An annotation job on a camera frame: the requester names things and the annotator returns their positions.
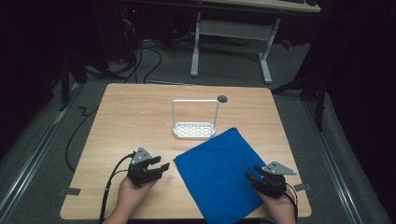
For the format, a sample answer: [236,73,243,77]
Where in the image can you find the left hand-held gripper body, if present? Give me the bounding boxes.
[127,147,163,189]

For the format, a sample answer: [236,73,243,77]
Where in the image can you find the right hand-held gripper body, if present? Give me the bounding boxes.
[251,161,298,199]

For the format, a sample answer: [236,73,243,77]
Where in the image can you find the blue cloth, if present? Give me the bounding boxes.
[173,127,273,224]

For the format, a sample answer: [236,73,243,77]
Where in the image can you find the person's right hand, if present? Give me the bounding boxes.
[256,189,297,217]

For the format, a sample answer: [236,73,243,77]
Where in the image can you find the person's left hand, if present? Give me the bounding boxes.
[116,175,157,216]

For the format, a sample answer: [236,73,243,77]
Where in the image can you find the black stand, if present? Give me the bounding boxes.
[270,59,330,133]
[57,50,90,112]

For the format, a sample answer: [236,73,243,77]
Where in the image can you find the white-legged desk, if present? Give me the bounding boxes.
[190,0,322,85]

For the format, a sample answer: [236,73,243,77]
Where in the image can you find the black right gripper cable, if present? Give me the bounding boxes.
[284,181,300,224]

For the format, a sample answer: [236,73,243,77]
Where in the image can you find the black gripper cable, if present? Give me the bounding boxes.
[98,151,137,224]
[284,181,300,224]

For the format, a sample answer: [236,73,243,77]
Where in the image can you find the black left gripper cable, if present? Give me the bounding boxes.
[98,151,137,224]

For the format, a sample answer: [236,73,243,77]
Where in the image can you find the white wire rack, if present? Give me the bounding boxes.
[171,99,221,140]

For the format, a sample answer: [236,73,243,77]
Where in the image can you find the metal floor rail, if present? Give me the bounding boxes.
[0,82,82,220]
[302,99,364,224]

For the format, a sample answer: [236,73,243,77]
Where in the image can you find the black floor cable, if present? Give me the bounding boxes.
[64,105,100,174]

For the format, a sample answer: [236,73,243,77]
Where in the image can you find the bundle of black cables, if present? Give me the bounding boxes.
[106,8,163,85]

